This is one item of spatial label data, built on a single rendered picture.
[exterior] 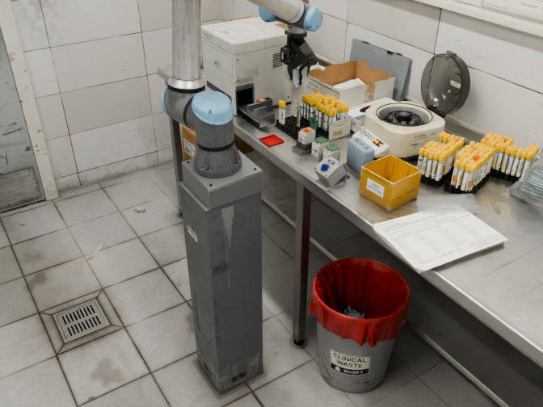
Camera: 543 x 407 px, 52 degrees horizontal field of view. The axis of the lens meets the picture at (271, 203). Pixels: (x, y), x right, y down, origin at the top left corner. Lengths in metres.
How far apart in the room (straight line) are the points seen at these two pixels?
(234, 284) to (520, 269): 0.91
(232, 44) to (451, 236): 1.09
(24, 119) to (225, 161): 1.86
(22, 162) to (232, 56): 1.65
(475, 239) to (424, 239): 0.14
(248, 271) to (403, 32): 1.13
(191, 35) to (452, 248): 0.95
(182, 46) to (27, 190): 2.03
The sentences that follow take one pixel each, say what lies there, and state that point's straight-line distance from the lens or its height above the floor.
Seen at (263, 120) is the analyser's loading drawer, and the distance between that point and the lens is 2.14.
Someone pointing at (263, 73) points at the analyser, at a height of 1.03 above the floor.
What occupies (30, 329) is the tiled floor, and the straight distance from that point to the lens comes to 2.75.
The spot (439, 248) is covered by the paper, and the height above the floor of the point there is 0.89.
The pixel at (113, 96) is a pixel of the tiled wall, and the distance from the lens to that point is 3.51.
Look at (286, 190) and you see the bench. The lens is 2.93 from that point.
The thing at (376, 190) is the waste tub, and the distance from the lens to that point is 1.73.
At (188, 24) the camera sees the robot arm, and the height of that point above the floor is 1.38.
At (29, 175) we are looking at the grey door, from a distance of 3.50.
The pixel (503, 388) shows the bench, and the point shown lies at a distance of 2.13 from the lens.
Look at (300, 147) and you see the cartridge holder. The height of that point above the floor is 0.89.
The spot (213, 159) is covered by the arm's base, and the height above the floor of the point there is 1.01.
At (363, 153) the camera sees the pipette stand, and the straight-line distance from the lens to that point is 1.83.
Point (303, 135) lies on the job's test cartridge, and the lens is 1.98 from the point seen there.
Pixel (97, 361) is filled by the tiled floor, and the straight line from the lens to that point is 2.51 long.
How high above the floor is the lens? 1.82
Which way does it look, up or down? 33 degrees down
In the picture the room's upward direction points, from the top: straight up
